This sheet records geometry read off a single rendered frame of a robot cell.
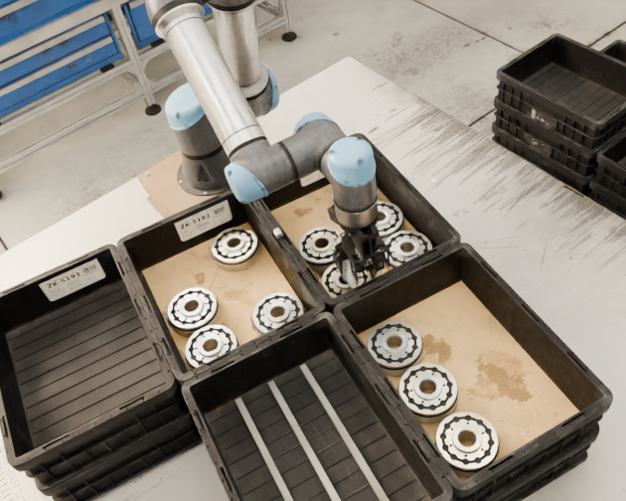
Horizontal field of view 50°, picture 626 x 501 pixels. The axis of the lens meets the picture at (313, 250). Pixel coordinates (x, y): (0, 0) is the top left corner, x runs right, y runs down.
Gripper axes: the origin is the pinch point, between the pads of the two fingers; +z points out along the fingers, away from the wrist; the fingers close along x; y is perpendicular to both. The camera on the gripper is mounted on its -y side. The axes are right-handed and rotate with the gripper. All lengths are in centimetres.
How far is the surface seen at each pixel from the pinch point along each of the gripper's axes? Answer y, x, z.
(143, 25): -206, -15, 45
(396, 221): -9.4, 13.0, -0.5
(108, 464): 15, -58, 5
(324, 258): -6.8, -5.0, -0.9
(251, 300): -6.2, -22.0, 2.3
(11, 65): -189, -71, 35
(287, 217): -24.8, -7.0, 2.4
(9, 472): 1, -79, 15
